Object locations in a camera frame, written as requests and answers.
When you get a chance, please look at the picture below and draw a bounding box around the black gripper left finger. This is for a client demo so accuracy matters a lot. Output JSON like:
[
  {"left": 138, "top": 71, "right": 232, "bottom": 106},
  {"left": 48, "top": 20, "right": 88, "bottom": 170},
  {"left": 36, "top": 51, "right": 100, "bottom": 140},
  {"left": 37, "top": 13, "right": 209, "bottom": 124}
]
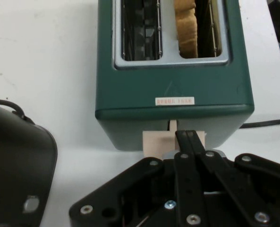
[{"left": 68, "top": 130, "right": 209, "bottom": 227}]

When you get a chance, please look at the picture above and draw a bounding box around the black coffee machine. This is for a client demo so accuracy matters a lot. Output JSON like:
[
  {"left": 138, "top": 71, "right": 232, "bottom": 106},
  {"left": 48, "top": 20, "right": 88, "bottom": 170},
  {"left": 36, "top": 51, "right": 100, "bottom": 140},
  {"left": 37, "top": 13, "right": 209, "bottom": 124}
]
[{"left": 0, "top": 99, "right": 59, "bottom": 227}]

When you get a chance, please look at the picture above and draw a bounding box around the beige toaster lever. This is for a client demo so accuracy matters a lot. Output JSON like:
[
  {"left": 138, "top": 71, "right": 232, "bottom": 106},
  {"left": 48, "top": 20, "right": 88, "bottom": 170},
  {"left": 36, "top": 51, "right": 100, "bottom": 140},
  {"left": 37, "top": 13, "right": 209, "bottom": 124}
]
[{"left": 142, "top": 119, "right": 207, "bottom": 159}]

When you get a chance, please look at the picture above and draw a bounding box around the green two-slot toaster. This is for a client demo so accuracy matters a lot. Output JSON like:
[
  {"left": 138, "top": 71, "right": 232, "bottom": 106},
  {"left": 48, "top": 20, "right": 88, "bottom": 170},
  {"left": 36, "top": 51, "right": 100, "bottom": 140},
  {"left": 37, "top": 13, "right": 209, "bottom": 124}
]
[{"left": 94, "top": 0, "right": 255, "bottom": 152}]

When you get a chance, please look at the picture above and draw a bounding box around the toasted bread slice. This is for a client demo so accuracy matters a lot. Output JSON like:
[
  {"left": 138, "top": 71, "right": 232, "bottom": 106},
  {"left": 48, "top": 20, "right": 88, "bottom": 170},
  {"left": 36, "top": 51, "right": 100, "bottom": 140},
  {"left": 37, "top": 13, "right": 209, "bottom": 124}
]
[{"left": 173, "top": 0, "right": 199, "bottom": 59}]

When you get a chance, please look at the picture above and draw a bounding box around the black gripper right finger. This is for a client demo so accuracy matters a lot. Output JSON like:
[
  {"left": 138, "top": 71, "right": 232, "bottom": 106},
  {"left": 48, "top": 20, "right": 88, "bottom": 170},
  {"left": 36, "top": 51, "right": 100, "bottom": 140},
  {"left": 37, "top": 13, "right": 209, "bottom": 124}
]
[{"left": 188, "top": 130, "right": 280, "bottom": 227}]

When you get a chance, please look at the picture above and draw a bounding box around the black toaster power cable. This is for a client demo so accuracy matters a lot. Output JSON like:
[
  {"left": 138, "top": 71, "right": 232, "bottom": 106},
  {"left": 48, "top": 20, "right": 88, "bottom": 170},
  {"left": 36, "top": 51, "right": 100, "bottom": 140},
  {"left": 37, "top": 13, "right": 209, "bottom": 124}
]
[{"left": 239, "top": 119, "right": 280, "bottom": 130}]

